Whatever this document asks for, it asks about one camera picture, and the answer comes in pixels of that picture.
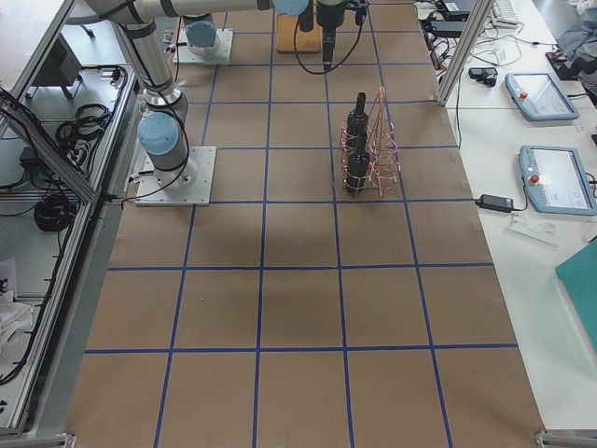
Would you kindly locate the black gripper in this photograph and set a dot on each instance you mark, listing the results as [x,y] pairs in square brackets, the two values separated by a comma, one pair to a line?
[329,16]

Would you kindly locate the dark wine bottle carried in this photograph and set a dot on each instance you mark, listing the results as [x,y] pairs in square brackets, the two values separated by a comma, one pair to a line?
[305,19]

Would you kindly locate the wooden tray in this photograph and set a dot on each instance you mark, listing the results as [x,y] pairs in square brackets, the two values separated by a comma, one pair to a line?
[289,39]

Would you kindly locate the dark wine bottle rear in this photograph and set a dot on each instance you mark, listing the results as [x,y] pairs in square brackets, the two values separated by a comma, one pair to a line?
[357,120]

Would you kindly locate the teach pendant far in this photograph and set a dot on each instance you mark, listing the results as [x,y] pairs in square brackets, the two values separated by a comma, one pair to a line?
[540,97]

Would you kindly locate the teach pendant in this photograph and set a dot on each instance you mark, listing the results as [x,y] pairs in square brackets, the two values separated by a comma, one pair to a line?
[540,97]
[556,181]

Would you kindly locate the black power adapter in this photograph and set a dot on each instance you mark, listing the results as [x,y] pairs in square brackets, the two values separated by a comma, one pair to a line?
[495,203]

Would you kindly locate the teach pendant near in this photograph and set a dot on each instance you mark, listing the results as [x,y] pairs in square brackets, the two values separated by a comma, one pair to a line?
[556,181]

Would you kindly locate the clear acrylic stand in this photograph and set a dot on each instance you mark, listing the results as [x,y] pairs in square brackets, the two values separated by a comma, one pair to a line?
[545,233]

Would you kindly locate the white cloth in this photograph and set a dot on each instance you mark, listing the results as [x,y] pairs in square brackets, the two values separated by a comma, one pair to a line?
[16,317]

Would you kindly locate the copper wire bottle basket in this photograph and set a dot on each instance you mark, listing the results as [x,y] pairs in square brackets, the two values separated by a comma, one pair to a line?
[384,168]

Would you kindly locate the aluminium frame post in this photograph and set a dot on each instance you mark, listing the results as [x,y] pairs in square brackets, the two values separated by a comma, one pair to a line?
[468,37]

